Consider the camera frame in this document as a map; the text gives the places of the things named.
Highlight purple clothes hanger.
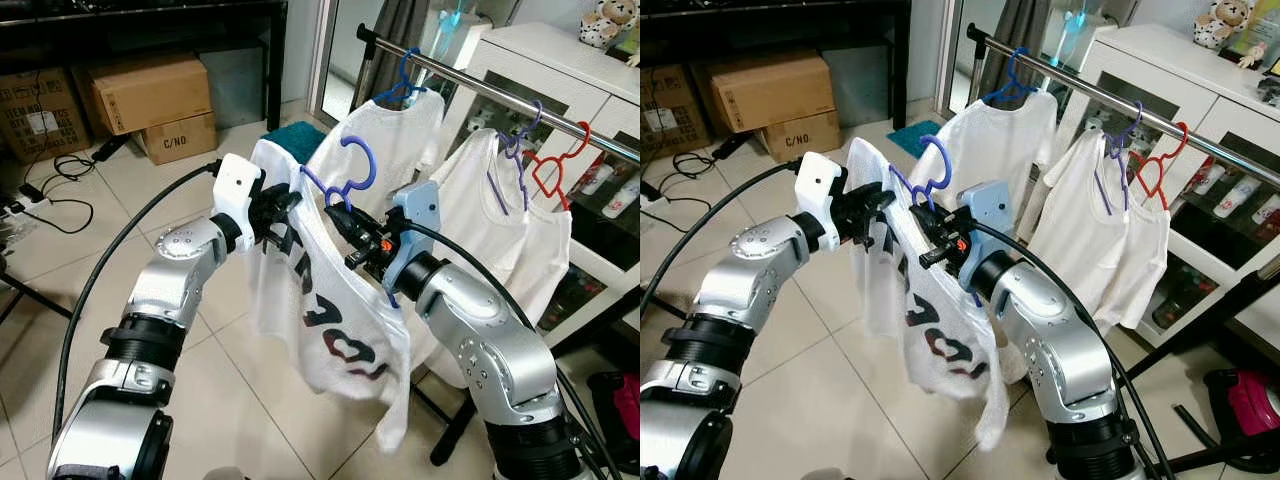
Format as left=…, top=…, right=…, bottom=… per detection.
left=298, top=135, right=401, bottom=309
left=888, top=135, right=986, bottom=306
left=1093, top=100, right=1146, bottom=214
left=487, top=100, right=546, bottom=214

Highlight white printed t-shirt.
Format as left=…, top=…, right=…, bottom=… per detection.
left=845, top=138, right=1011, bottom=451
left=245, top=138, right=413, bottom=456

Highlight blue clothes hanger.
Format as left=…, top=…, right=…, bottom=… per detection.
left=375, top=47, right=433, bottom=109
left=983, top=47, right=1041, bottom=109

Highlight red clothes hanger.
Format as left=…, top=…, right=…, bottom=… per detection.
left=527, top=121, right=593, bottom=211
left=1130, top=121, right=1193, bottom=211

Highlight teal floor mat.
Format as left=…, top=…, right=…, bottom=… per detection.
left=262, top=120, right=329, bottom=166
left=887, top=120, right=941, bottom=159

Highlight small lettered cardboard box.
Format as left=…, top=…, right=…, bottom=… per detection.
left=760, top=110, right=843, bottom=163
left=135, top=113, right=218, bottom=166

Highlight plain white t-shirt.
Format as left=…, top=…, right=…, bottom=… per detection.
left=1025, top=128, right=1173, bottom=331
left=915, top=90, right=1059, bottom=216
left=408, top=128, right=574, bottom=389
left=305, top=88, right=447, bottom=216

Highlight large plain cardboard box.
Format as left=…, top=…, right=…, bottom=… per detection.
left=75, top=55, right=214, bottom=137
left=690, top=52, right=836, bottom=134

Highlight dark grey curtain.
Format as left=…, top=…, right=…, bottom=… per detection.
left=985, top=0, right=1051, bottom=96
left=370, top=0, right=433, bottom=101

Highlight printed cardboard box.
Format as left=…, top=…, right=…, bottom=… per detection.
left=640, top=65, right=713, bottom=161
left=0, top=68, right=93, bottom=164

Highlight black desk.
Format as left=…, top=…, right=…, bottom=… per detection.
left=0, top=0, right=291, bottom=131
left=640, top=0, right=911, bottom=131

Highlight white glass-door cabinet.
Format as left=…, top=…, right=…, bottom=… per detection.
left=440, top=22, right=641, bottom=351
left=1045, top=22, right=1280, bottom=351

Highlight pink and black appliance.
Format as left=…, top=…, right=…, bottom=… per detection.
left=1200, top=368, right=1280, bottom=466
left=585, top=370, right=641, bottom=476

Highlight spotted plush toy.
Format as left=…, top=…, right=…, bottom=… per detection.
left=580, top=0, right=641, bottom=51
left=1195, top=0, right=1256, bottom=51

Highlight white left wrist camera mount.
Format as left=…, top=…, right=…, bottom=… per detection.
left=212, top=153, right=267, bottom=241
left=795, top=153, right=846, bottom=251

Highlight light blue right wrist camera mount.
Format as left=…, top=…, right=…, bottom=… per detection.
left=383, top=182, right=443, bottom=293
left=958, top=180, right=1013, bottom=291

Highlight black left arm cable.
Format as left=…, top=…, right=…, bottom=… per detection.
left=640, top=158, right=806, bottom=321
left=52, top=160, right=223, bottom=441

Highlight black floor cable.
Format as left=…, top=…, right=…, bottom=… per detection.
left=672, top=150, right=721, bottom=183
left=0, top=150, right=101, bottom=236

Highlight steel clothes rail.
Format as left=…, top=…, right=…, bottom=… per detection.
left=355, top=24, right=641, bottom=163
left=965, top=24, right=1280, bottom=166

